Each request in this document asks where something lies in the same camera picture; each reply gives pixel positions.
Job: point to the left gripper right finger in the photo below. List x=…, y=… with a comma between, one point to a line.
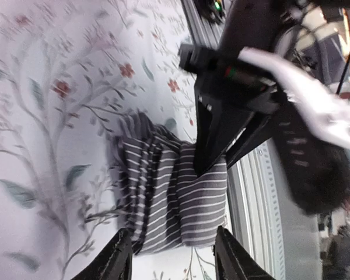
x=233, y=262

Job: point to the grey striped underwear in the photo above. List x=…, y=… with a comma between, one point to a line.
x=166, y=204

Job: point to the floral tablecloth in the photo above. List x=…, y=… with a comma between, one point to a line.
x=69, y=70

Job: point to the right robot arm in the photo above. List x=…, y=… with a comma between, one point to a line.
x=317, y=172

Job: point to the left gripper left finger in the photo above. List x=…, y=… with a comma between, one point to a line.
x=114, y=262

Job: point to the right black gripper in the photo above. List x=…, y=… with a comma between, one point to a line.
x=233, y=97

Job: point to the aluminium front rail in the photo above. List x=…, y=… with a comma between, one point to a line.
x=271, y=228

